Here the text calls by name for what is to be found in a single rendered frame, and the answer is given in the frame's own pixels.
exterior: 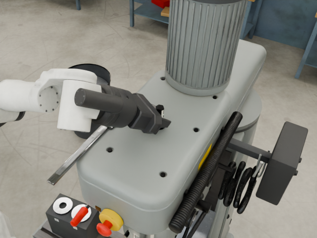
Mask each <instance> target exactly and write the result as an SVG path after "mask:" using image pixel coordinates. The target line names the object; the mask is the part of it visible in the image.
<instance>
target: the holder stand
mask: <svg viewBox="0 0 317 238"><path fill-rule="evenodd" d="M86 205H87V204H86V203H83V202H81V201H78V200H76V199H73V198H71V197H68V196H66V195H63V194H61V193H60V194H59V195H58V196H57V198H56V199H55V200H54V202H53V203H52V205H51V206H50V207H49V209H48V210H47V211H46V216H47V219H48V221H49V224H50V227H51V230H52V232H53V233H55V234H58V235H60V236H62V237H64V238H96V237H97V236H98V234H99V232H98V231H97V224H98V223H101V221H100V219H99V215H100V212H99V211H97V210H96V209H94V208H92V207H90V208H89V209H88V211H89V212H88V213H87V215H86V216H85V217H84V218H83V219H82V220H81V221H80V223H79V224H78V225H77V226H76V227H73V226H72V225H71V223H70V222H71V220H72V219H73V218H74V216H75V215H76V214H77V212H78V211H79V210H80V208H81V207H85V206H86Z"/></svg>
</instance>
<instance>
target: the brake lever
mask: <svg viewBox="0 0 317 238"><path fill-rule="evenodd" d="M89 208H90V206H89V205H88V204H87V205H86V206H85V207H81V208H80V210H79V211H78V212H77V214H76V215H75V216H74V218H73V219H72V220H71V222H70V223H71V225H72V226H73V227H76V226H77V225H78V224H79V223H80V221H81V220H82V219H83V218H84V217H85V216H86V215H87V213H88V212H89V211H88V209H89Z"/></svg>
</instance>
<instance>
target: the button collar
mask: <svg viewBox="0 0 317 238"><path fill-rule="evenodd" d="M99 219H100V221H101V222H102V223H104V221H105V220H108V221H109V222H111V223H112V225H113V226H112V227H111V229H110V230H113V231H119V230H120V228H121V227H122V225H123V220H122V218H121V217H120V216H119V215H118V214H117V213H116V212H115V211H113V210H111V209H104V210H103V211H102V212H101V214H100V215H99Z"/></svg>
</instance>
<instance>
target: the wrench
mask: <svg viewBox="0 0 317 238"><path fill-rule="evenodd" d="M113 128H114V127H109V126H102V125H100V127H99V128H98V129H97V130H96V131H95V132H94V133H93V134H92V135H91V136H90V137H89V138H88V139H87V140H86V141H85V142H84V143H83V144H82V145H81V146H80V147H79V148H78V149H77V150H76V151H75V152H74V153H73V154H72V155H71V156H70V157H69V158H68V159H67V160H66V161H65V162H64V163H63V164H62V165H61V166H60V167H59V168H58V169H57V170H56V171H55V173H54V174H53V175H52V176H51V177H50V178H49V179H48V180H47V182H48V183H50V184H52V185H53V186H54V185H55V184H56V183H57V182H58V181H59V180H60V179H61V178H62V177H63V176H64V175H65V174H66V173H67V172H68V171H69V169H70V168H71V167H72V166H73V165H74V164H75V163H76V162H77V161H78V160H79V159H80V158H81V157H82V156H83V155H84V154H85V153H86V152H87V150H88V149H89V148H90V147H91V146H92V145H93V144H94V143H95V142H96V141H97V140H98V139H99V138H100V137H101V136H102V135H103V134H104V133H105V132H106V130H107V129H109V130H112V129H113Z"/></svg>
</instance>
